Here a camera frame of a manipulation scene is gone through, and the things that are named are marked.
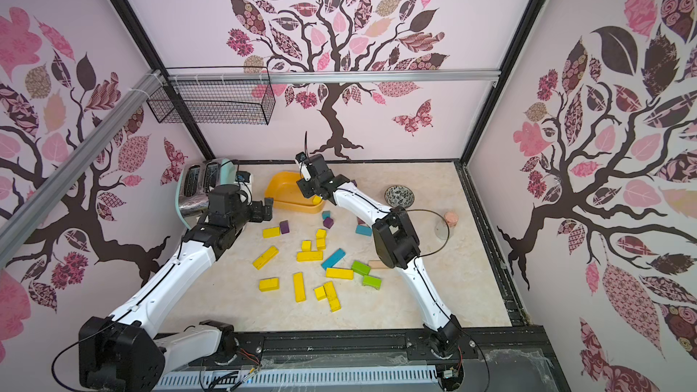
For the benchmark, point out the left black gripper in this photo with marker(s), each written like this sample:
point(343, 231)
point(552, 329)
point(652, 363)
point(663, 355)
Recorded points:
point(260, 214)

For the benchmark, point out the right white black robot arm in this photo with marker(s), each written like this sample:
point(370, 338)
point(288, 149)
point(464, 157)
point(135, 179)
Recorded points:
point(396, 243)

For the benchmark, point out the white slotted cable duct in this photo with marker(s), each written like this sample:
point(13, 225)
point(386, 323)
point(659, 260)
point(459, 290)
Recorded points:
point(299, 379)

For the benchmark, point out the black base frame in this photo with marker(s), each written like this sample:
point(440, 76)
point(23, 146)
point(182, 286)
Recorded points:
point(486, 359)

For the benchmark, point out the long yellow diagonal block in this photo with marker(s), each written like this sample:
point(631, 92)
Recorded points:
point(265, 258)

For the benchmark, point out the green block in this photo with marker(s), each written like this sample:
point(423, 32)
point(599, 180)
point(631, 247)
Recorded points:
point(372, 282)
point(360, 268)

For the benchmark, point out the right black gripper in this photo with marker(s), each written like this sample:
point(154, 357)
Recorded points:
point(310, 162)

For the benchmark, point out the yellow short block front left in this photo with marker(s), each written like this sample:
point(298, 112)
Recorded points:
point(269, 284)

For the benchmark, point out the teal block far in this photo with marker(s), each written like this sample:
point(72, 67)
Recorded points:
point(364, 230)

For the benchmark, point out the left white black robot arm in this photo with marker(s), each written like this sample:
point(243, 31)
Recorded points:
point(123, 351)

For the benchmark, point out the mint chrome toaster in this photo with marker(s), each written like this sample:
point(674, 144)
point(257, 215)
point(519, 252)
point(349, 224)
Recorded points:
point(195, 183)

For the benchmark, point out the aluminium rail back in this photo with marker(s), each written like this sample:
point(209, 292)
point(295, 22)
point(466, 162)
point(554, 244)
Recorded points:
point(448, 75)

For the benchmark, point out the yellow long front block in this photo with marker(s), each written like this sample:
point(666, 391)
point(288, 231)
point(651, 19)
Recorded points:
point(332, 296)

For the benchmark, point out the aluminium rail left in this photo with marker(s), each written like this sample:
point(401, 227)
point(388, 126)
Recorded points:
point(21, 225)

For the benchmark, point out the green block front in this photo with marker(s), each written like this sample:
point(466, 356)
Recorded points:
point(372, 282)

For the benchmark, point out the yellow small front cube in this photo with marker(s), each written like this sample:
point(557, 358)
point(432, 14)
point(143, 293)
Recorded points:
point(320, 293)

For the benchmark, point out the yellow plastic tray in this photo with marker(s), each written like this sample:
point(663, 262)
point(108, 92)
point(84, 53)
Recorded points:
point(284, 190)

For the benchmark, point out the black wire basket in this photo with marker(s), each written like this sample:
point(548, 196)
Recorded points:
point(215, 95)

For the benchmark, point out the yellow horizontal mid block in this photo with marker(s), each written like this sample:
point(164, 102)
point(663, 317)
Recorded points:
point(313, 255)

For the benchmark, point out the wooden beige flat block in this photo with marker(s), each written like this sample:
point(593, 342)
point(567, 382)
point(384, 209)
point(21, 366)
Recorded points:
point(377, 265)

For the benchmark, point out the patterned ceramic bowl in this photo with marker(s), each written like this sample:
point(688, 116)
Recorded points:
point(399, 196)

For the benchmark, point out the teal long block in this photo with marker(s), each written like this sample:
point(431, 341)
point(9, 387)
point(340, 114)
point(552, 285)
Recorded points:
point(333, 259)

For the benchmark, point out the aluminium rail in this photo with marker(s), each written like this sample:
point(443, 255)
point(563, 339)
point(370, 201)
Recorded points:
point(448, 75)
point(21, 225)

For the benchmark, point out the yellow long upright block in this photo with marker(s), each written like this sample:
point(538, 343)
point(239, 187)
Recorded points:
point(299, 287)

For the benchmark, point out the purple cube left block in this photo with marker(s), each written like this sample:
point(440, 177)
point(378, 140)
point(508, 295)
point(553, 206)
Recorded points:
point(284, 226)

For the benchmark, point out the green block centre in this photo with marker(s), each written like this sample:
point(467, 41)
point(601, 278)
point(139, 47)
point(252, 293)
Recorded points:
point(360, 268)

